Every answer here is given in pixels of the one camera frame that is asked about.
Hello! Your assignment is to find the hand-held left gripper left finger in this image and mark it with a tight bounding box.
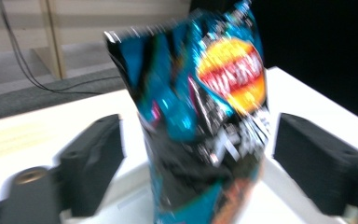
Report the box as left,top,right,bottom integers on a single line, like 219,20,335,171
57,113,127,218

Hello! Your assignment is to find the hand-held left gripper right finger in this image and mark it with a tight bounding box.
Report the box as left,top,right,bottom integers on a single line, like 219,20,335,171
272,112,358,217

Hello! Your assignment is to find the blue potato chips bag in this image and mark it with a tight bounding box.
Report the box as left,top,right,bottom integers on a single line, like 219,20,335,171
103,0,272,224

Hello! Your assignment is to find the white table cover sheet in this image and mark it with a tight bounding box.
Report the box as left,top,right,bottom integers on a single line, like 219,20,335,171
0,65,358,210

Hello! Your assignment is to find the long black wall cable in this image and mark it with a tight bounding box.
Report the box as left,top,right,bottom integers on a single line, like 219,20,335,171
0,0,123,95

